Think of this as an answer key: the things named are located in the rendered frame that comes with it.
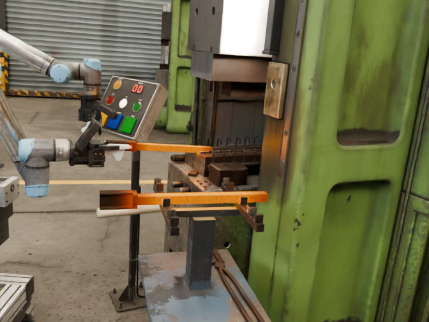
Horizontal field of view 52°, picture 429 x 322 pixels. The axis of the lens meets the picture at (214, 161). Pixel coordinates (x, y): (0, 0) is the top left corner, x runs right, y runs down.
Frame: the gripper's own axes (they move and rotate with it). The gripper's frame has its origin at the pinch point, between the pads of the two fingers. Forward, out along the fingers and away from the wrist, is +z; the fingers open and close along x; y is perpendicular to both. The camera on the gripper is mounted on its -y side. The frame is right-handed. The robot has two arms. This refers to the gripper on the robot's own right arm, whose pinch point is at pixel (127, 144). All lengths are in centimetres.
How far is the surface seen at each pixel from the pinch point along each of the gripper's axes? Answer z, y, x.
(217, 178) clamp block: 27.5, 7.5, 18.7
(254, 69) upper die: 43, -30, 8
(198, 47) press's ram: 26.0, -35.9, -5.3
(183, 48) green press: 197, -33, -464
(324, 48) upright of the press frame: 41, -40, 48
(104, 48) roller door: 148, -12, -789
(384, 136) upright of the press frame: 76, -14, 43
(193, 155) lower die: 27.5, 5.3, -4.1
